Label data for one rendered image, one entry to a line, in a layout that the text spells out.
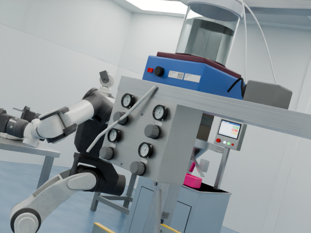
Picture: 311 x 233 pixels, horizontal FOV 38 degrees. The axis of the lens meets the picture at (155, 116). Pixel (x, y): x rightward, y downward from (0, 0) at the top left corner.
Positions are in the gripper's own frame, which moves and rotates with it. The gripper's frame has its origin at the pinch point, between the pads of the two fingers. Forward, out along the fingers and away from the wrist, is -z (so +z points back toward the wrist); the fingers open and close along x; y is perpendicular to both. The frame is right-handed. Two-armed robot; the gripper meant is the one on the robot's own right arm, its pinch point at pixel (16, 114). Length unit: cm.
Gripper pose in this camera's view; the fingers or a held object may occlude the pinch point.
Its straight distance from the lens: 264.0
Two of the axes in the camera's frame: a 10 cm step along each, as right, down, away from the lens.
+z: 8.1, 3.0, 5.1
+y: -4.9, -1.3, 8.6
